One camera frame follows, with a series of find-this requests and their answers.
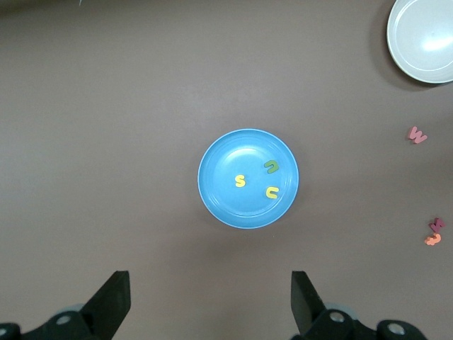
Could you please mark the pink foam letter w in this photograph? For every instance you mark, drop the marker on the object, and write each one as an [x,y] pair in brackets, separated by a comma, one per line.
[417,135]

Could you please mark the green foam letter n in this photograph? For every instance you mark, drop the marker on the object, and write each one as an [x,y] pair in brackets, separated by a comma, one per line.
[272,163]

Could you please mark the yellow foam letter s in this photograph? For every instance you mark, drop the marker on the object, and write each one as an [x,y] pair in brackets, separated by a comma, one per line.
[240,180]

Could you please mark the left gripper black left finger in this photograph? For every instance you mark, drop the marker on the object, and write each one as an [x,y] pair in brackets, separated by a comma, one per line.
[106,311]

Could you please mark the blue plate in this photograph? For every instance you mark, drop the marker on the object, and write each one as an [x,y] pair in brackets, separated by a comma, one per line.
[226,205]

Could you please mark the dark red foam letter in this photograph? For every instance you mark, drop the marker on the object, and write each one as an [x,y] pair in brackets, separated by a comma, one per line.
[437,224]

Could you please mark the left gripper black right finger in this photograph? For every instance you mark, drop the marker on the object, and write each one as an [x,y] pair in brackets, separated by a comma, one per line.
[304,308]

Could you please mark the yellow foam letter u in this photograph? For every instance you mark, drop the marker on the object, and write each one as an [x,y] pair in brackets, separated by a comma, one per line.
[272,189]

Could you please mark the beige plate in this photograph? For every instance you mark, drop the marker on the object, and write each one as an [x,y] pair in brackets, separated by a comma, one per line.
[421,42]

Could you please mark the orange foam letter t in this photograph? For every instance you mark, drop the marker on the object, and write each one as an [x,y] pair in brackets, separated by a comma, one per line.
[433,239]

